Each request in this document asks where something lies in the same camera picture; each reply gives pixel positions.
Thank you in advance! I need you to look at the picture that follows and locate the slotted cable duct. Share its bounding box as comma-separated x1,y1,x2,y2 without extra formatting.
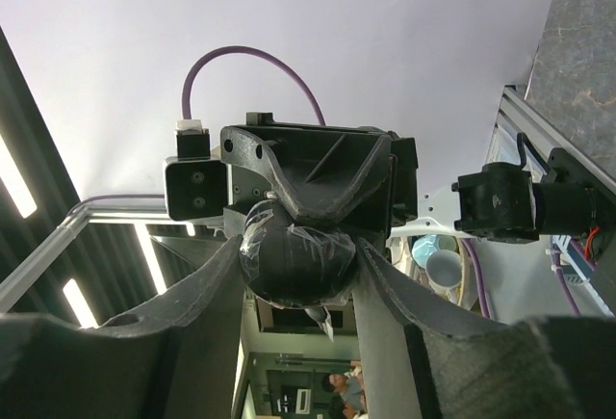
548,235,596,289

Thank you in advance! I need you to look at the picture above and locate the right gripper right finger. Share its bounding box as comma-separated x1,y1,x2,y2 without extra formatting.
353,239,615,418

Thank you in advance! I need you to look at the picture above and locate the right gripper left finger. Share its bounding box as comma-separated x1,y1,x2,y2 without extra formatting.
1,236,244,418

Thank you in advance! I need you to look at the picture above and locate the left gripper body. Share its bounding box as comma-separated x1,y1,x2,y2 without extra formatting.
218,111,420,242

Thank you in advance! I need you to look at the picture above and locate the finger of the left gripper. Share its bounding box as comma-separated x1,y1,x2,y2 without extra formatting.
219,124,394,237

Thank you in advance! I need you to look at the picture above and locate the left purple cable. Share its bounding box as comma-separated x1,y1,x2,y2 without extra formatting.
62,44,328,227

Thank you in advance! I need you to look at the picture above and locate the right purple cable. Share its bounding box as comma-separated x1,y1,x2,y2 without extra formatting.
461,238,583,319

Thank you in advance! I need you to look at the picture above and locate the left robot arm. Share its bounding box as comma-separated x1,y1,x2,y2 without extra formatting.
220,114,615,311

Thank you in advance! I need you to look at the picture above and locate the purple cable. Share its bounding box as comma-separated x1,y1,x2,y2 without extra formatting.
461,238,583,319
62,44,328,227

